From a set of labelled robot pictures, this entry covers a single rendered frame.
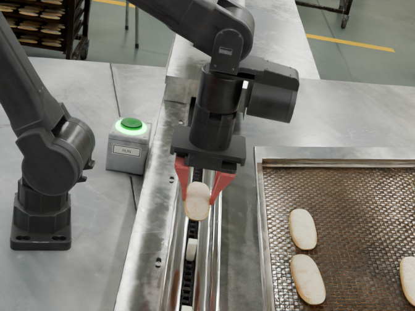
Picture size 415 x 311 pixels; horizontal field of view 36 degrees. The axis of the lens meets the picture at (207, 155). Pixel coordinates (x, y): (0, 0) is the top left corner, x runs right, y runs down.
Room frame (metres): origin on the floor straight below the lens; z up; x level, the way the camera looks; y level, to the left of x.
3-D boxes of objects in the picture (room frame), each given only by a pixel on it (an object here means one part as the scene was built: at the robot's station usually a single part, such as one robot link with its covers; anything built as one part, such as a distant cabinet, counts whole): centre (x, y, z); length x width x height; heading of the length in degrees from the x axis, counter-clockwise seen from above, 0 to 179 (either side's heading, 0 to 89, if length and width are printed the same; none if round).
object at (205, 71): (0.76, -0.01, 1.10); 0.07 x 0.06 x 0.07; 89
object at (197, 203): (0.76, 0.00, 0.92); 0.10 x 0.04 x 0.01; 3
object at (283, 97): (0.77, -0.04, 1.13); 0.11 x 0.09 x 0.12; 89
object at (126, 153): (1.00, 0.14, 0.84); 0.08 x 0.08 x 0.11; 3
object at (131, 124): (1.00, 0.14, 0.90); 0.04 x 0.04 x 0.02
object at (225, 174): (0.77, 0.00, 0.97); 0.07 x 0.07 x 0.09; 3
